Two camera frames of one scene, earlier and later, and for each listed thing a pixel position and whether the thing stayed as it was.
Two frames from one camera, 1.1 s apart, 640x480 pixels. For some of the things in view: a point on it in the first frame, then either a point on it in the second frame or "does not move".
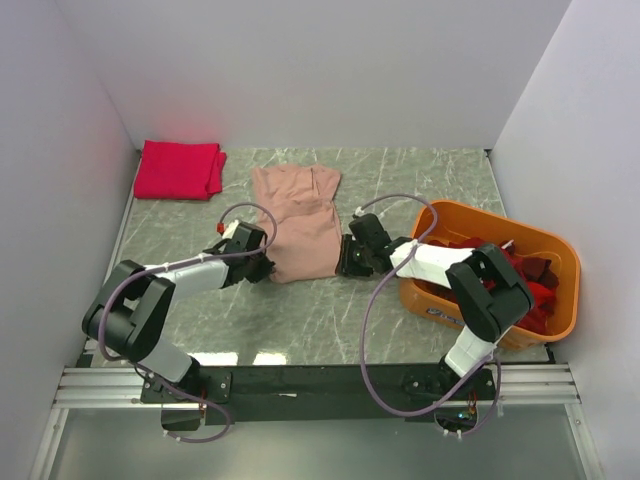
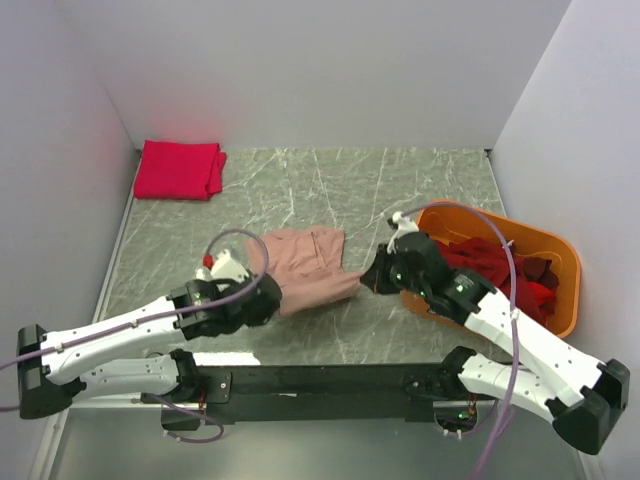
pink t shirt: (301, 202) → (307, 264)
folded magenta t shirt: (173, 170) does not move
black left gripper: (265, 270) → (256, 319)
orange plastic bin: (461, 223) does not move
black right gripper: (347, 266) → (375, 276)
